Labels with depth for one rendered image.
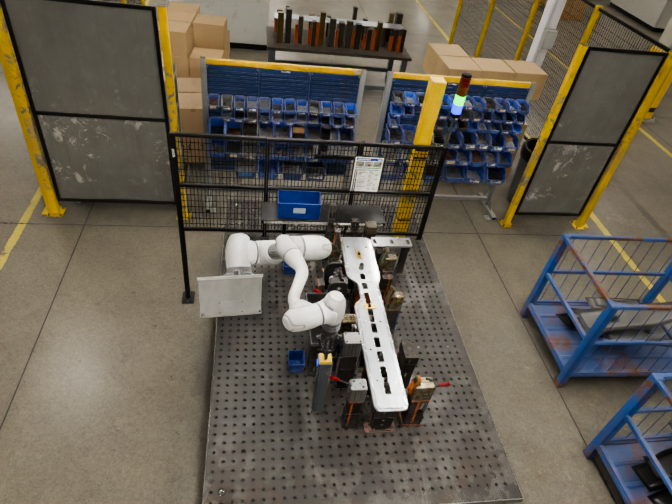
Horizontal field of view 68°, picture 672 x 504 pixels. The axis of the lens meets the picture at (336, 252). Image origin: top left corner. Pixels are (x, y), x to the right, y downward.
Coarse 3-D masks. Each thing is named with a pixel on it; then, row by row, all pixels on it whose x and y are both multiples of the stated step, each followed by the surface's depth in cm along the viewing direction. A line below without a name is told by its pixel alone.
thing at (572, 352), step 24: (624, 240) 407; (648, 240) 410; (552, 264) 414; (600, 264) 425; (600, 288) 354; (528, 312) 453; (552, 312) 443; (576, 312) 428; (600, 312) 399; (624, 312) 403; (648, 312) 406; (552, 336) 421; (576, 336) 425; (600, 336) 399; (624, 336) 391; (648, 336) 394; (576, 360) 378; (600, 360) 408; (624, 360) 411; (648, 360) 414
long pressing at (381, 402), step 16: (352, 240) 352; (368, 240) 354; (352, 256) 339; (368, 256) 341; (352, 272) 327; (368, 288) 318; (368, 320) 297; (384, 320) 299; (368, 336) 288; (384, 336) 289; (368, 352) 279; (384, 352) 280; (368, 368) 270; (400, 384) 266; (384, 400) 257; (400, 400) 258
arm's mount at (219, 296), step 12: (216, 276) 301; (228, 276) 303; (240, 276) 305; (252, 276) 307; (204, 288) 306; (216, 288) 308; (228, 288) 310; (240, 288) 312; (252, 288) 314; (204, 300) 312; (216, 300) 315; (228, 300) 317; (240, 300) 319; (252, 300) 321; (204, 312) 320; (216, 312) 322; (228, 312) 324; (240, 312) 326; (252, 312) 329
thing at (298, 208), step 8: (280, 192) 361; (288, 192) 362; (296, 192) 362; (304, 192) 363; (312, 192) 364; (280, 200) 366; (288, 200) 366; (296, 200) 367; (304, 200) 368; (312, 200) 368; (320, 200) 356; (280, 208) 351; (288, 208) 352; (296, 208) 352; (304, 208) 353; (312, 208) 354; (320, 208) 355; (280, 216) 356; (288, 216) 356; (296, 216) 357; (304, 216) 358; (312, 216) 358
